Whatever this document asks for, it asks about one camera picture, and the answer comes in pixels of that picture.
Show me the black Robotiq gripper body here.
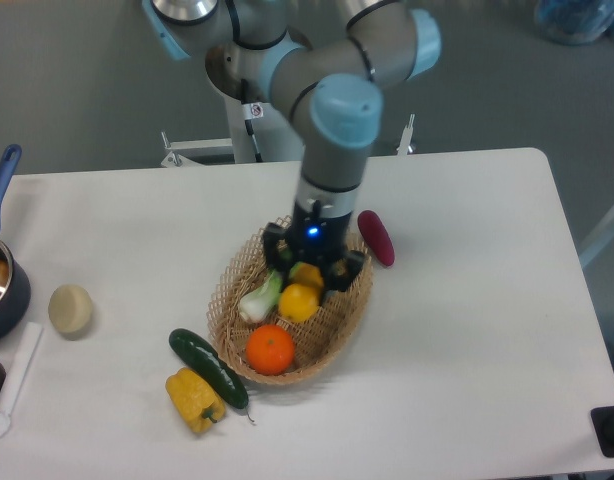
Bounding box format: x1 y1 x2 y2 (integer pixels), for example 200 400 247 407
286 202 351 270

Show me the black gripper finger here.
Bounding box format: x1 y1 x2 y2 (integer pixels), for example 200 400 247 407
322 249 366 292
262 222 293 273

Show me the yellow mango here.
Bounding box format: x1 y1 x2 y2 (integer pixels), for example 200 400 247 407
278 263 324 323

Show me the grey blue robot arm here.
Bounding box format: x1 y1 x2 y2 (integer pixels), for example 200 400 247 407
142 1 442 292

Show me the woven wicker basket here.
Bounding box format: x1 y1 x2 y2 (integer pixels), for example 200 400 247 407
207 230 373 386

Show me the purple sweet potato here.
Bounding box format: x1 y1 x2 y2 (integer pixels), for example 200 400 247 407
357 210 395 267

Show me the green bok choy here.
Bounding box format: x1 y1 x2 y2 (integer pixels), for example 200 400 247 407
238 266 293 325

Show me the orange fruit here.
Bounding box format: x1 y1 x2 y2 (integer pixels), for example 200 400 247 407
245 324 295 375

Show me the dark green cucumber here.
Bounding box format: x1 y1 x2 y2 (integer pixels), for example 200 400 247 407
168 328 254 422

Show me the yellow bell pepper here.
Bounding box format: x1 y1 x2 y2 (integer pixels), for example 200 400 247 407
165 367 226 434

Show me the beige round potato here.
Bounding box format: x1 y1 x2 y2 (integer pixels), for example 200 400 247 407
48 284 93 335

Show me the dark blue saucepan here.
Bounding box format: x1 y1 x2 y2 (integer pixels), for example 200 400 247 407
0 144 31 339

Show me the black device right edge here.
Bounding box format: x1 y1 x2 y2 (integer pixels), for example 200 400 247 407
590 406 614 458

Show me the blue plastic bag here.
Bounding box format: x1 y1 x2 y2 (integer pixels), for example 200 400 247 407
533 0 614 46

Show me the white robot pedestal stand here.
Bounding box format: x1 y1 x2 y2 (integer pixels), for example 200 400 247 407
159 94 417 168

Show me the white frame right edge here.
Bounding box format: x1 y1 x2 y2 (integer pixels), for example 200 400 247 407
578 204 614 269

